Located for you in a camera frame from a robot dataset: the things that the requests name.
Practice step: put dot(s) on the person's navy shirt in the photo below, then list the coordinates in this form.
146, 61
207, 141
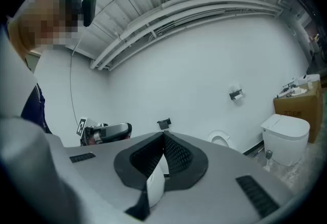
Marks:
34, 108

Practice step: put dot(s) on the white plastic device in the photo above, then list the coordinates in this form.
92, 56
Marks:
309, 78

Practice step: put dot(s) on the white toilet with flat lid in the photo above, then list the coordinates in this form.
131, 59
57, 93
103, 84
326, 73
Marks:
283, 138

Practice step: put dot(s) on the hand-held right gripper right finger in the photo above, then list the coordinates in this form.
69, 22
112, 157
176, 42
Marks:
189, 166

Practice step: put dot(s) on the white toilet lid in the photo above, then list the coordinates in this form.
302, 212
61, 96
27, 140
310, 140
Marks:
220, 141

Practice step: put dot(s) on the black wall bracket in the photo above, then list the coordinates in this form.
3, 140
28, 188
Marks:
164, 123

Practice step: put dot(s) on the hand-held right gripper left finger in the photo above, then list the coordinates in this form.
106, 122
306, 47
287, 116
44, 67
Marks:
127, 166

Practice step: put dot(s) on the person's head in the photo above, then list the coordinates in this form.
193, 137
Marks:
46, 26

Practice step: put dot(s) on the black holder with paper roll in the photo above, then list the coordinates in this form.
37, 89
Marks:
236, 95

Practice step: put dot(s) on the white ceiling pipe bundle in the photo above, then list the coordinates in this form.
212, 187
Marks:
178, 17

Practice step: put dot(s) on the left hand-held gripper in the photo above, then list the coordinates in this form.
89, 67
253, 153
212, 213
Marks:
115, 129

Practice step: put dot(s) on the white toilet seat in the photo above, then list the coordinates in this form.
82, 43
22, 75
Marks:
217, 132

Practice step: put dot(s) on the black head-mounted camera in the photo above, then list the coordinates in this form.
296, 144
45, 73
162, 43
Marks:
89, 10

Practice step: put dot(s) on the brown cardboard box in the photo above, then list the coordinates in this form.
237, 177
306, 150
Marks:
299, 113

